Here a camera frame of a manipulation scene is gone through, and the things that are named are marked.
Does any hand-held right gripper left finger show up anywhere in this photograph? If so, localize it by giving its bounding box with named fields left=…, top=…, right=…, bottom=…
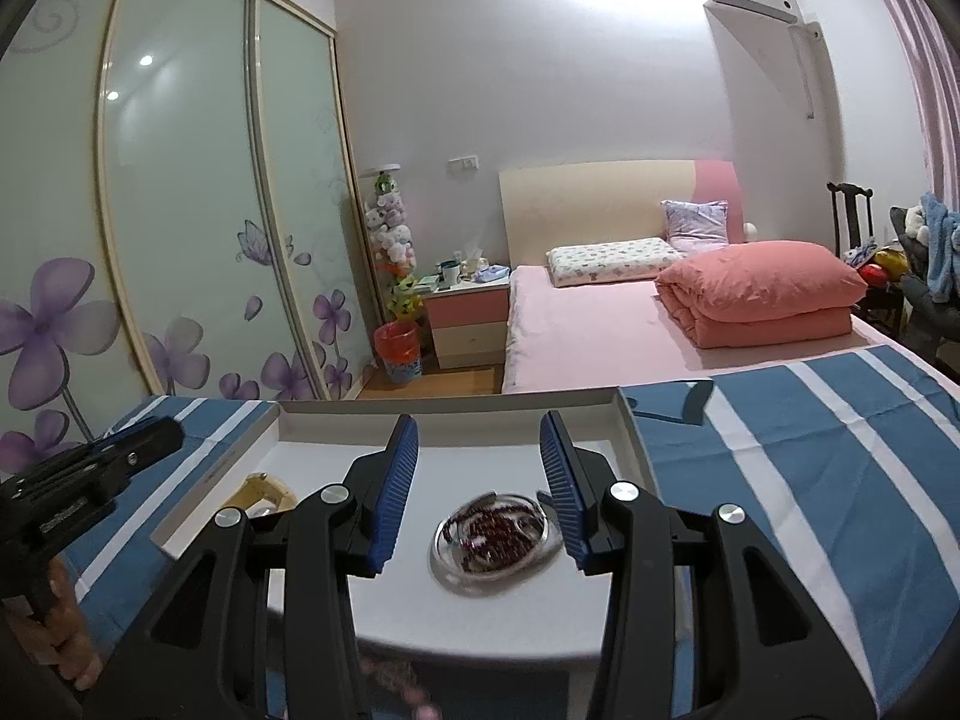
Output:
left=82, top=412, right=421, bottom=720

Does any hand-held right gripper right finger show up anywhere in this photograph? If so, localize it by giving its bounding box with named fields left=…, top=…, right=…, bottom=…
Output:
left=538, top=410, right=893, bottom=720

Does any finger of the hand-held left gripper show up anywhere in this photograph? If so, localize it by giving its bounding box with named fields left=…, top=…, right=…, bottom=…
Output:
left=97, top=420, right=186, bottom=481
left=71, top=415, right=170, bottom=458

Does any thin silver bangle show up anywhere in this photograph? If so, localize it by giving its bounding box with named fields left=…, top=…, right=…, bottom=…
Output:
left=433, top=491, right=562, bottom=578

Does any dark red bead bracelet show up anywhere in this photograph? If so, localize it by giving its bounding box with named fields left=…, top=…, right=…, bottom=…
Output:
left=442, top=499, right=547, bottom=569

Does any grey cardboard tray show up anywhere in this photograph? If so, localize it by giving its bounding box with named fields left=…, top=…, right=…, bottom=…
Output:
left=150, top=388, right=680, bottom=672

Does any person's left hand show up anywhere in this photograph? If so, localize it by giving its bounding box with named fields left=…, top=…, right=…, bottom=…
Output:
left=21, top=564, right=104, bottom=692

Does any red waste bin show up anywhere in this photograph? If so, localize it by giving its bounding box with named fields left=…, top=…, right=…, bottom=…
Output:
left=373, top=320, right=423, bottom=389

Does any bed with cream pink headboard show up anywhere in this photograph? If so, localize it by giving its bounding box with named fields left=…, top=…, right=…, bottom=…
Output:
left=499, top=159, right=901, bottom=395

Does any pink white nightstand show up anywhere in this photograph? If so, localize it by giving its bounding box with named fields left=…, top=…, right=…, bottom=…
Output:
left=422, top=270, right=512, bottom=370

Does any blue white striped tablecloth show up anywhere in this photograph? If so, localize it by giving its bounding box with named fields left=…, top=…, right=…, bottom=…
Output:
left=56, top=349, right=960, bottom=720

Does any flower print sliding wardrobe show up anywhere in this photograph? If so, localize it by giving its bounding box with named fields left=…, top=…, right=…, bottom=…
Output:
left=0, top=0, right=376, bottom=458

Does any white patterned pillow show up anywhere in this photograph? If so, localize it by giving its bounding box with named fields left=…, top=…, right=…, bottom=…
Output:
left=546, top=238, right=680, bottom=287

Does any stack of plush toys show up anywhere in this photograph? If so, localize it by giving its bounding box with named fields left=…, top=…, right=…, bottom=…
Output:
left=362, top=165, right=425, bottom=323

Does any folded pink quilt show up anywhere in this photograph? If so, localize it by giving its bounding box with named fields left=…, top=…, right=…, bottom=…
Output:
left=655, top=240, right=867, bottom=350

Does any purple pillow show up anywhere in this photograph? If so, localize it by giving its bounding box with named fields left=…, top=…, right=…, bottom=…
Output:
left=660, top=199, right=730, bottom=252

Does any dark wooden chair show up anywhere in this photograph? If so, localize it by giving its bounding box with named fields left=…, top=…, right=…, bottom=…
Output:
left=826, top=181, right=905, bottom=331

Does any grey padded chair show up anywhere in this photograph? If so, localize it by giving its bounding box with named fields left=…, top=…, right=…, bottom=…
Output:
left=889, top=206, right=960, bottom=361

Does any white air conditioner pipe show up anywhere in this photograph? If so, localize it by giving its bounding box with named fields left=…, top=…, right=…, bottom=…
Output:
left=795, top=21, right=822, bottom=119

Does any pink curtain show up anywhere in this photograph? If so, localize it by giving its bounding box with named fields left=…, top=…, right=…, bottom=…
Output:
left=862, top=0, right=960, bottom=196

